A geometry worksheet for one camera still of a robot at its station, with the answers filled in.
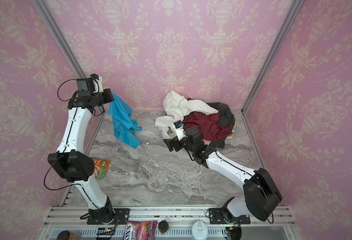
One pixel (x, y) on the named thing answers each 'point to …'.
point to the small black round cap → (163, 226)
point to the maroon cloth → (207, 122)
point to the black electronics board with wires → (105, 231)
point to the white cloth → (175, 106)
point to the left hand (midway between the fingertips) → (112, 92)
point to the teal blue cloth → (124, 125)
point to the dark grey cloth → (226, 117)
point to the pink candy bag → (140, 230)
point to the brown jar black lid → (69, 235)
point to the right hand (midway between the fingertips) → (171, 135)
